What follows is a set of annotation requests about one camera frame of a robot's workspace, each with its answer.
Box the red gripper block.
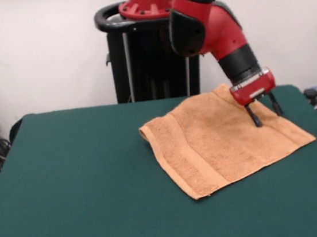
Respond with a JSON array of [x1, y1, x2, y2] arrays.
[[227, 66, 285, 131]]

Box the orange terry towel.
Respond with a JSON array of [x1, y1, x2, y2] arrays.
[[134, 73, 317, 207]]

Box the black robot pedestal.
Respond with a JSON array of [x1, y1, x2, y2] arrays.
[[92, 0, 208, 107]]

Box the dark green tablecloth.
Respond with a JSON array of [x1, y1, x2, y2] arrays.
[[0, 78, 317, 237]]

